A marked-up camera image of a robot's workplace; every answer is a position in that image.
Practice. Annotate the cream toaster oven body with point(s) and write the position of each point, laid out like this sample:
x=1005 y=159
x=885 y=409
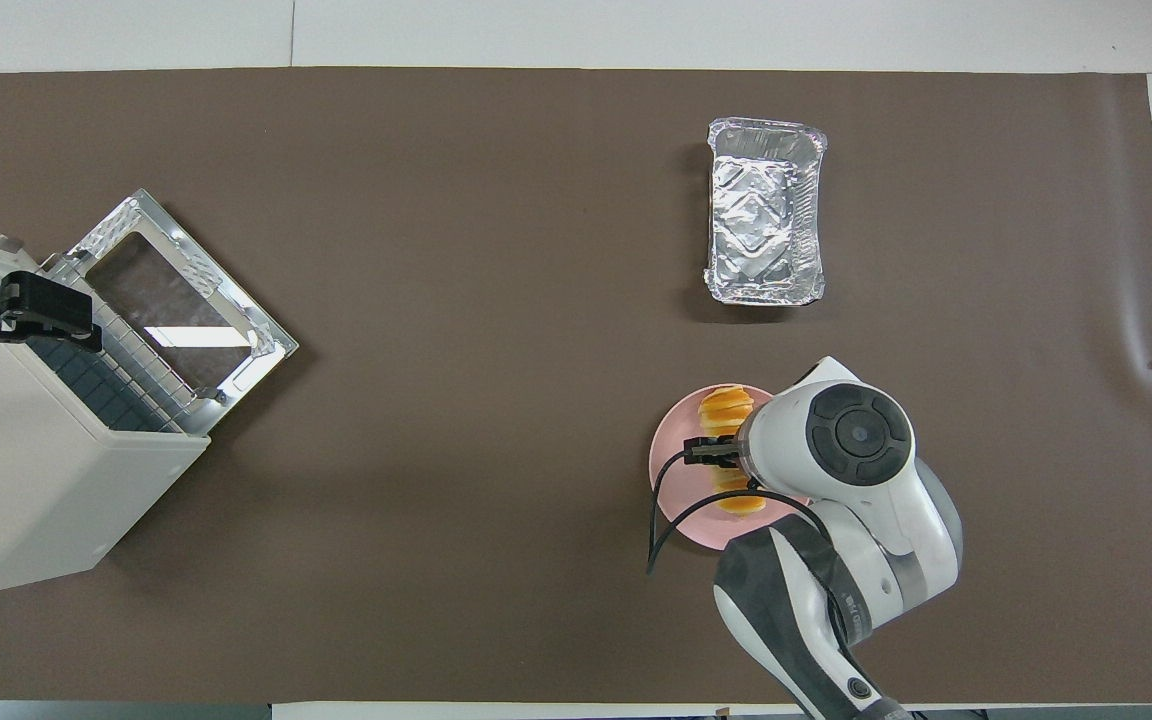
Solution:
x=36 y=480

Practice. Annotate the glass oven door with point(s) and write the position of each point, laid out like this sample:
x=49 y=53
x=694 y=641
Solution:
x=236 y=300

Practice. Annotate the pink round plate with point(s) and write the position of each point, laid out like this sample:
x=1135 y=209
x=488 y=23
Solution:
x=681 y=490

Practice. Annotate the brown table mat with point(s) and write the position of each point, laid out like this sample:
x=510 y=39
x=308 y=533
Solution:
x=436 y=500

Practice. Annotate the yellow sliced bread loaf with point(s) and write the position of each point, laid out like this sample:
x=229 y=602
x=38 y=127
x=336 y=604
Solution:
x=726 y=410

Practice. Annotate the aluminium foil baking tray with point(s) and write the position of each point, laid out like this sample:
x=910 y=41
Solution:
x=761 y=210

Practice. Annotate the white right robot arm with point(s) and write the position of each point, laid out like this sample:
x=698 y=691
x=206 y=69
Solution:
x=856 y=470

